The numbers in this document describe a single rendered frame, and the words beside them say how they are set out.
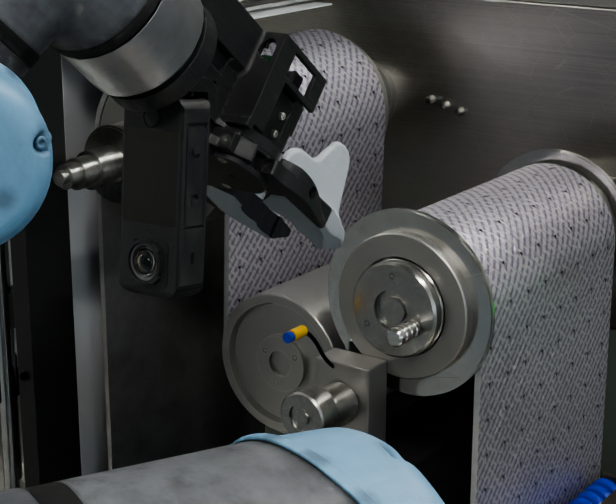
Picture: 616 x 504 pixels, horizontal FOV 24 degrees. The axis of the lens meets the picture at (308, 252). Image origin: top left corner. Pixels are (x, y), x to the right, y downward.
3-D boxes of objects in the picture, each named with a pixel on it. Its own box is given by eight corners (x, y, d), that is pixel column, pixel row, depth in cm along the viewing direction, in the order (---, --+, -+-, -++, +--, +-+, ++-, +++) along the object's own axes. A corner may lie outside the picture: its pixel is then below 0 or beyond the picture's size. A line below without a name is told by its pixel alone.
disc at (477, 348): (310, 346, 118) (348, 179, 111) (314, 344, 118) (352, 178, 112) (465, 428, 111) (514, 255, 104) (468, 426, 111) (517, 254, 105)
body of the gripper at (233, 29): (336, 87, 88) (240, -30, 79) (282, 212, 86) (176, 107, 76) (236, 75, 92) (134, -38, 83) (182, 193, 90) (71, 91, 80)
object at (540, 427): (466, 607, 115) (474, 390, 110) (593, 498, 134) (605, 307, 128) (472, 609, 115) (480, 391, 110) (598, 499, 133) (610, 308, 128)
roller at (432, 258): (324, 340, 115) (354, 209, 111) (483, 262, 136) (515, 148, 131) (445, 404, 110) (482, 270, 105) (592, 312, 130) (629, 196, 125)
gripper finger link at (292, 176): (350, 209, 88) (265, 135, 82) (341, 231, 88) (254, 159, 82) (293, 203, 91) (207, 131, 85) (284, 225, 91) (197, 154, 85)
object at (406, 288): (375, 242, 109) (451, 303, 106) (390, 236, 110) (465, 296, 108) (336, 317, 113) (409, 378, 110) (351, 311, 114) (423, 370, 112)
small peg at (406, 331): (399, 350, 106) (384, 343, 107) (419, 339, 109) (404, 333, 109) (402, 333, 106) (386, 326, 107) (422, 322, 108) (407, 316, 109)
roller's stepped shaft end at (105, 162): (44, 195, 115) (42, 156, 114) (97, 180, 120) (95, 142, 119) (74, 201, 113) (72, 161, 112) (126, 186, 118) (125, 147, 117)
